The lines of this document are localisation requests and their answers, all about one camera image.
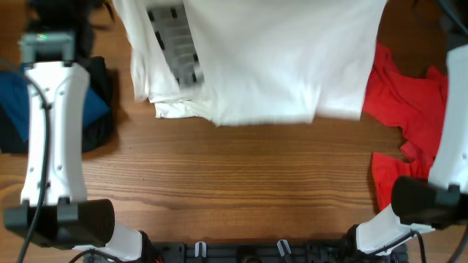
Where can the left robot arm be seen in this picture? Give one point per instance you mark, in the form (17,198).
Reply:
(54,207)

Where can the red t-shirt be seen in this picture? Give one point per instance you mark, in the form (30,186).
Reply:
(417,107)

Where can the black folded garment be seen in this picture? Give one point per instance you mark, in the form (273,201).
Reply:
(94,135)

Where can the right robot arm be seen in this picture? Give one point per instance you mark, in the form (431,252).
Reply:
(428,190)

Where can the white t-shirt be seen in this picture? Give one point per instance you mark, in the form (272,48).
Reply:
(238,63)

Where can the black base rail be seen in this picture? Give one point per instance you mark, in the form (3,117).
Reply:
(316,251)

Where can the blue folded shirt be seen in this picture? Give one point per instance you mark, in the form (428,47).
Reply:
(15,102)

